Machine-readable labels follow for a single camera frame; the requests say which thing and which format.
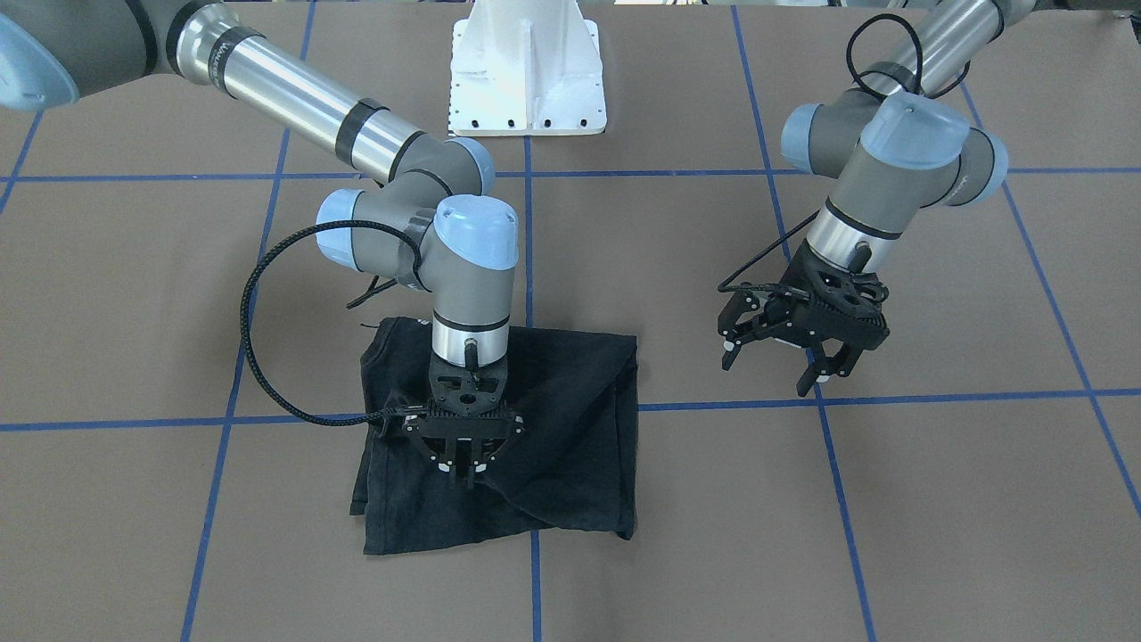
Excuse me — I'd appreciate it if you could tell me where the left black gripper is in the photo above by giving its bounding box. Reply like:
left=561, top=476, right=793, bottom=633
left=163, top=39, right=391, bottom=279
left=718, top=241, right=890, bottom=398

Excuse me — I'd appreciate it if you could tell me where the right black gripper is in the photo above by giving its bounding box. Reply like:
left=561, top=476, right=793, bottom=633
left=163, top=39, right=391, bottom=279
left=402, top=355, right=525, bottom=490

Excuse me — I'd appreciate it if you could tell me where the black graphic t-shirt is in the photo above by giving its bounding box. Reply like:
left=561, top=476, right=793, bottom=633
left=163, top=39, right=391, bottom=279
left=349, top=326, right=638, bottom=556

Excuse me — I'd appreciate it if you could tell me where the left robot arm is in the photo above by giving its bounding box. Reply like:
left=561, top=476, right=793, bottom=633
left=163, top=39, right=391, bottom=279
left=718, top=1, right=1035, bottom=397

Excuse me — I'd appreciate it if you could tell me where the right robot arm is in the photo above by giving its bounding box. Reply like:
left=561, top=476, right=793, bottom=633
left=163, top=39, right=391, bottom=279
left=3, top=1, right=524, bottom=483

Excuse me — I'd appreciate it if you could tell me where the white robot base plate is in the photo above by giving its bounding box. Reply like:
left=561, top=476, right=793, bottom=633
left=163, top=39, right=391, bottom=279
left=448, top=1, right=608, bottom=136

